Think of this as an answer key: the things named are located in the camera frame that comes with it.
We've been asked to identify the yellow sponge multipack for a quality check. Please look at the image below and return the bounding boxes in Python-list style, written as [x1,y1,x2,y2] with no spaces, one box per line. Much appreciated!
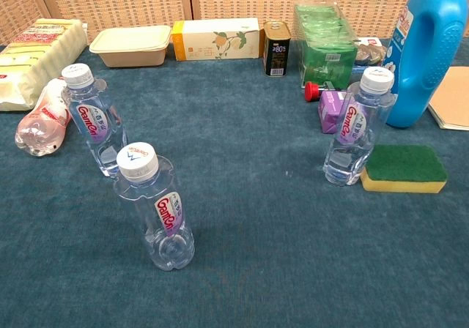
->
[0,18,89,112]

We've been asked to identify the clear Ganten water bottle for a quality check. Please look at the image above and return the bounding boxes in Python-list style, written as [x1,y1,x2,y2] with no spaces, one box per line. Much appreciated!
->
[60,63,128,178]
[112,141,196,272]
[322,65,397,187]

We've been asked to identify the blister pack of clips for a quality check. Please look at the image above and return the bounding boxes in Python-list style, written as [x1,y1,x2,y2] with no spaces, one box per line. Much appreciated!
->
[353,37,389,75]

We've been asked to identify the small purple box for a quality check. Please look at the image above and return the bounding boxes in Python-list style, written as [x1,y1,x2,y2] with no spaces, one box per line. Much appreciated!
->
[317,89,352,135]

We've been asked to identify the red push button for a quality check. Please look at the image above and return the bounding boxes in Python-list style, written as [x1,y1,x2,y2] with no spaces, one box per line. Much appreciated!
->
[304,81,340,103]

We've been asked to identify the green yellow sponge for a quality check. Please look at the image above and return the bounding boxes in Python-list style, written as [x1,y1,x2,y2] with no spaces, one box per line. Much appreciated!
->
[360,144,448,194]

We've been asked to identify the beige lidded lunch box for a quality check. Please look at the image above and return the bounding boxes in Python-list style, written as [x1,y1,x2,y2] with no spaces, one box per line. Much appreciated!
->
[89,24,172,68]

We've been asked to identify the clear box green sachets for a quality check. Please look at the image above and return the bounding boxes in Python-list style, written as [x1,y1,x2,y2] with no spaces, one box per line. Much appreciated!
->
[294,1,358,89]

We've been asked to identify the brown spiral notebook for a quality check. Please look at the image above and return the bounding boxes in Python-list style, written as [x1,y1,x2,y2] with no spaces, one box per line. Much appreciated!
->
[427,67,469,131]

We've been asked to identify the teal table cloth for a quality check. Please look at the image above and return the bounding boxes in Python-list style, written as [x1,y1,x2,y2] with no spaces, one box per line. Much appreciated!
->
[0,37,469,328]

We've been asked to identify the blue detergent bottle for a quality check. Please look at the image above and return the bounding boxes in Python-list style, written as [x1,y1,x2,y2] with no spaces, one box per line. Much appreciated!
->
[380,0,469,129]

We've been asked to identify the white orange tea box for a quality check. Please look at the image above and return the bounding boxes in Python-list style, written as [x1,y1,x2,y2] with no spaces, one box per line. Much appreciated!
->
[171,17,265,62]

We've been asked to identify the pink drink bottle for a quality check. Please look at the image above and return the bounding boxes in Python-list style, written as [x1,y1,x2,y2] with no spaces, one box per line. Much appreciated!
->
[14,78,73,157]

